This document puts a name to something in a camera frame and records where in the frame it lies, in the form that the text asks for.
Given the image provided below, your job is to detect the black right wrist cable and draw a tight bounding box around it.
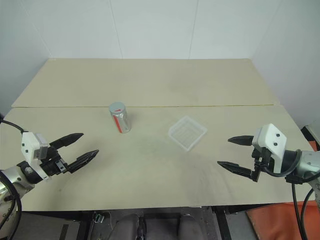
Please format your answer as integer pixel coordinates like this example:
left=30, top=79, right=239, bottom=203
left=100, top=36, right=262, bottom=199
left=259, top=149, right=315, bottom=240

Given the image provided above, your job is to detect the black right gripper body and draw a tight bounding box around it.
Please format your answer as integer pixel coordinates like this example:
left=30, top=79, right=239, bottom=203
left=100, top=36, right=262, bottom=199
left=251, top=145, right=275, bottom=171

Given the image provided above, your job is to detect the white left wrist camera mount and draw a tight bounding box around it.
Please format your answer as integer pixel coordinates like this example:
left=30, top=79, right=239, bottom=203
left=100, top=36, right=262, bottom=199
left=21, top=131, right=51, bottom=181

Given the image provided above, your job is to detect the silver red can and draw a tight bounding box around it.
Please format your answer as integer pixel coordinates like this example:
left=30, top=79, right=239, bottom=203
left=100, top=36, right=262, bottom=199
left=109, top=111, right=133, bottom=134

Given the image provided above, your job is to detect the small green metal device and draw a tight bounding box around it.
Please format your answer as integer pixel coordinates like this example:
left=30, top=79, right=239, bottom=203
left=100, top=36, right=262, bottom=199
left=93, top=212, right=106, bottom=225

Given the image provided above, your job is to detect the black metal table frame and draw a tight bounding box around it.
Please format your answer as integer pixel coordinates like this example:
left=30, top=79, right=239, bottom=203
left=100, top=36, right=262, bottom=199
left=23, top=203, right=296, bottom=240

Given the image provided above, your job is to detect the dark grey rounded shape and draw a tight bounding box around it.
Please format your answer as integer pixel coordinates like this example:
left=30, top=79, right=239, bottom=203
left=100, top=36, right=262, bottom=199
left=177, top=213, right=203, bottom=240

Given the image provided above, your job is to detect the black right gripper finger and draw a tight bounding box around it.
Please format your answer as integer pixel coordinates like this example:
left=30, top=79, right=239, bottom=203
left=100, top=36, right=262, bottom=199
left=216, top=161, right=262, bottom=182
left=227, top=134, right=255, bottom=147

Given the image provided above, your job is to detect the orange fabric sheet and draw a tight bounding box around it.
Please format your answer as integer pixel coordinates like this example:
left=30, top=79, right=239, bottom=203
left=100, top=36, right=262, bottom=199
left=246, top=201, right=320, bottom=240

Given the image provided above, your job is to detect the grey can lid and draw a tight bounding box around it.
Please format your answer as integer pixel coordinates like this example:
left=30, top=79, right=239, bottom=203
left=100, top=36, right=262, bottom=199
left=108, top=102, right=127, bottom=117

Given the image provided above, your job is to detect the white box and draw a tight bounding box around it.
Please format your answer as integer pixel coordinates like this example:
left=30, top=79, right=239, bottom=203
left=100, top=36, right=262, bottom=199
left=305, top=119, right=320, bottom=143

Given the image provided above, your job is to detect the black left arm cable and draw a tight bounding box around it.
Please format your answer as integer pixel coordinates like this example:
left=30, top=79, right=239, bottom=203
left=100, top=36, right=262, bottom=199
left=0, top=172, right=23, bottom=227

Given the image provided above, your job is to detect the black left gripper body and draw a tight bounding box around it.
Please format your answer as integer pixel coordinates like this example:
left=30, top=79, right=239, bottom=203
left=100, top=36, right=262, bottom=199
left=38, top=145, right=70, bottom=180

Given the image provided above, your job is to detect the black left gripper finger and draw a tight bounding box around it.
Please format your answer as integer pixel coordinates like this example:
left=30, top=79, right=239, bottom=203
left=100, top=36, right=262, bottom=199
left=65, top=149, right=100, bottom=175
left=49, top=132, right=84, bottom=151

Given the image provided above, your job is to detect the clear plastic square tray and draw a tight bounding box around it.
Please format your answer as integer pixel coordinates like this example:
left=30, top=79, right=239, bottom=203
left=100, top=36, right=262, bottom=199
left=167, top=115, right=209, bottom=152

